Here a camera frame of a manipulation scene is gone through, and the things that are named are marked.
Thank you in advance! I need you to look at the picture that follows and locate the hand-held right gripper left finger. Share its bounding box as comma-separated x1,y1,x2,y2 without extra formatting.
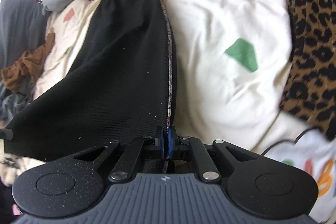
69,126,165,183

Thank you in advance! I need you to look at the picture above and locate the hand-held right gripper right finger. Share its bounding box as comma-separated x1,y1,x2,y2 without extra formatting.
168,126,266,183

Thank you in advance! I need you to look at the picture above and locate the black garment with patterned lining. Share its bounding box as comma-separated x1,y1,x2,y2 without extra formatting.
5,0,177,174

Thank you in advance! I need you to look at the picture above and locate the grey blue cloth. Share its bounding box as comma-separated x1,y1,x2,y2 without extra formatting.
0,82,34,121

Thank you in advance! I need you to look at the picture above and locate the white floral cloth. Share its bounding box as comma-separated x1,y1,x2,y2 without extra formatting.
0,153,45,185

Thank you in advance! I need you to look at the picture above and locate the brown cloth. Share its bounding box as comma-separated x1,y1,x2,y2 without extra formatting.
0,32,55,92

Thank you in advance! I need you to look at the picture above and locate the dark grey cloth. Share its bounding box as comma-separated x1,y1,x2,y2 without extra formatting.
0,0,49,69

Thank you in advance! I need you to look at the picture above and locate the cream printed bedsheet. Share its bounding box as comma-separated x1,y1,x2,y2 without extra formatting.
34,0,336,224

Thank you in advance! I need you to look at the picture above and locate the leopard print cloth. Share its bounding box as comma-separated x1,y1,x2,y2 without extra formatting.
280,0,336,142

